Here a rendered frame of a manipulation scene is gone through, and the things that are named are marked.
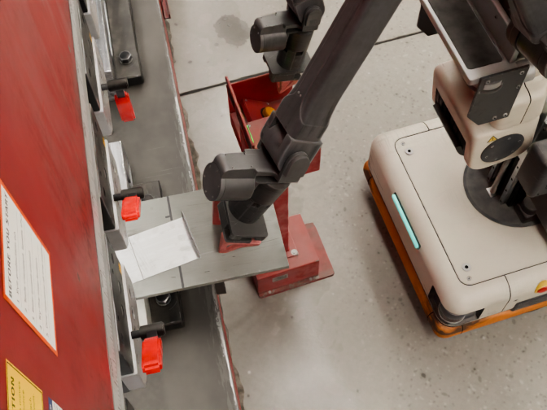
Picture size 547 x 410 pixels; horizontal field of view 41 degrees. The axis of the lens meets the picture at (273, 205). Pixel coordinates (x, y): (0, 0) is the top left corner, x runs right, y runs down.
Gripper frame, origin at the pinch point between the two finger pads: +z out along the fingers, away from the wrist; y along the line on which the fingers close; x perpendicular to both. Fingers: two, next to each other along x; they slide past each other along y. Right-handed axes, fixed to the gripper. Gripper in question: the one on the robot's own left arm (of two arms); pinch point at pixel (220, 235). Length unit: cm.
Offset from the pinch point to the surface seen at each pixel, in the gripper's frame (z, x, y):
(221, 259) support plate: 1.2, -0.1, 4.0
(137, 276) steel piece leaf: 8.0, -12.6, 4.0
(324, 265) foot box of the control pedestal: 72, 77, -32
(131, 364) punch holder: -16.4, -25.1, 27.4
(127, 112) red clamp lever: -9.3, -17.5, -16.4
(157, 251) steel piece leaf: 6.2, -9.2, 0.1
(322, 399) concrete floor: 78, 67, 8
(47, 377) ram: -48, -43, 39
